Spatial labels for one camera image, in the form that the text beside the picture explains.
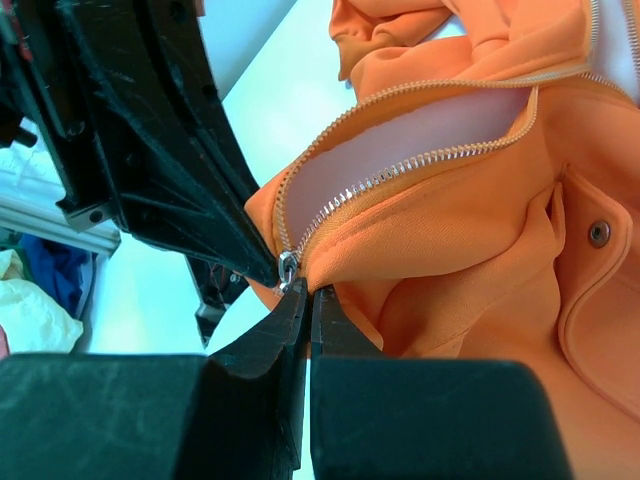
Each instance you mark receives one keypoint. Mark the orange zip-up jacket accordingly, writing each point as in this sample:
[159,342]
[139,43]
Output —
[481,200]

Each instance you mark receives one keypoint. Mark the aluminium frame rail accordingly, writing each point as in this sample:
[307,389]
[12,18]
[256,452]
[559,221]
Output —
[28,206]

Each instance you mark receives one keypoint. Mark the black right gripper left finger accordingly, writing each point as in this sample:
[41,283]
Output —
[237,414]

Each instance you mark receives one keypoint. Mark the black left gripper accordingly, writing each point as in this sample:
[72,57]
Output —
[126,104]

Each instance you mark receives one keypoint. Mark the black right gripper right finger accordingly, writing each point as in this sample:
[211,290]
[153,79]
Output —
[376,417]

